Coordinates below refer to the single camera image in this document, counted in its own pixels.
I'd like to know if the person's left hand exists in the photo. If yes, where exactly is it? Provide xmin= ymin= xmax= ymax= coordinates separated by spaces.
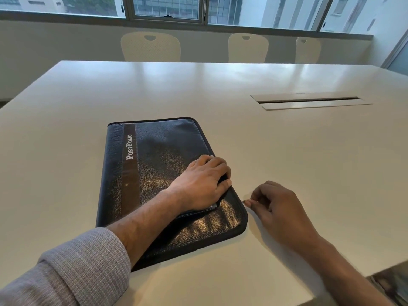
xmin=166 ymin=155 xmax=232 ymax=211

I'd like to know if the person's right hand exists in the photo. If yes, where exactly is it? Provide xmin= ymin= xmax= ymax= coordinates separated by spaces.
xmin=245 ymin=181 xmax=321 ymax=252

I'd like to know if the black leather zip folder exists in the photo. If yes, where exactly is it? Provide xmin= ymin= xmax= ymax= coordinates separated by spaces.
xmin=96 ymin=117 xmax=248 ymax=272

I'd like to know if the person's left forearm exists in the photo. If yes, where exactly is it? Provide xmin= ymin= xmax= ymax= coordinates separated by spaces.
xmin=106 ymin=187 xmax=192 ymax=268

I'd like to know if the person's right forearm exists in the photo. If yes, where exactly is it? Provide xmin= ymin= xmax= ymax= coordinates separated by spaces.
xmin=300 ymin=236 xmax=389 ymax=306

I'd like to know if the white plastic chair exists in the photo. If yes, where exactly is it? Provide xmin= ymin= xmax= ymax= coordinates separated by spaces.
xmin=228 ymin=33 xmax=269 ymax=63
xmin=295 ymin=36 xmax=322 ymax=64

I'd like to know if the wide white perforated chair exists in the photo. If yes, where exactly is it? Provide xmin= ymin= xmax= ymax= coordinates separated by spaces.
xmin=120 ymin=31 xmax=181 ymax=62

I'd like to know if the grey knit sleeve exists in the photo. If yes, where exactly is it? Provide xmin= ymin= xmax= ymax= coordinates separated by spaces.
xmin=0 ymin=227 xmax=132 ymax=306

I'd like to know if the frosted glass door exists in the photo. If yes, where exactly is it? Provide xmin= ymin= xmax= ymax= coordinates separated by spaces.
xmin=381 ymin=31 xmax=408 ymax=77

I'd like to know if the white table cable hatch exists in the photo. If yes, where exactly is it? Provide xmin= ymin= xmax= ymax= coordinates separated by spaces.
xmin=250 ymin=92 xmax=373 ymax=111

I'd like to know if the grey metal window frame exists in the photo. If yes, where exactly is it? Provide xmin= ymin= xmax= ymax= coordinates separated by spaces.
xmin=0 ymin=0 xmax=374 ymax=40

